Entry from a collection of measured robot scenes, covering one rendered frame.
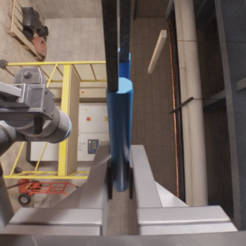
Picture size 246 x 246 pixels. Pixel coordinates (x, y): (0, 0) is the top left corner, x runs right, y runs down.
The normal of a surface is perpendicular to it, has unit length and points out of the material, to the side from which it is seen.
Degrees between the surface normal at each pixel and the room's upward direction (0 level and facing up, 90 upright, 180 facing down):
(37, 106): 90
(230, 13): 90
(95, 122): 90
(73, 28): 90
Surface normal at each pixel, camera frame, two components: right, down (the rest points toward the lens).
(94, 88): 0.00, -0.13
